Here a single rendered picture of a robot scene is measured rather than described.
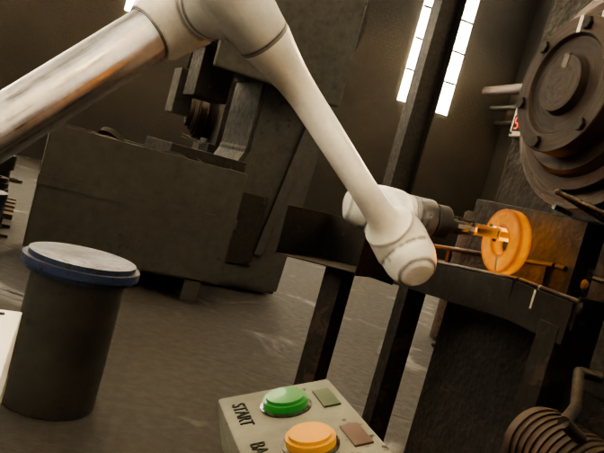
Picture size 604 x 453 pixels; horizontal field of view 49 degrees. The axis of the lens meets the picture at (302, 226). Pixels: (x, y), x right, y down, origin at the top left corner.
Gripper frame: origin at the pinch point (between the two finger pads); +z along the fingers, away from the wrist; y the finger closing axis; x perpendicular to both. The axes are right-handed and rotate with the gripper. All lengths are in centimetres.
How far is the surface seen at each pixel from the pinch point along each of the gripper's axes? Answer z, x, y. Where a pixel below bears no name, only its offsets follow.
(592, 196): -2.4, 11.8, 27.5
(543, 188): -2.3, 12.0, 12.2
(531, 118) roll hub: -9.5, 25.6, 12.4
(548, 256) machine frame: 6.7, -2.6, 8.0
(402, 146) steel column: 257, 57, -616
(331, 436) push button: -73, -15, 89
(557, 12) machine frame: 16, 61, -24
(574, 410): -18, -22, 53
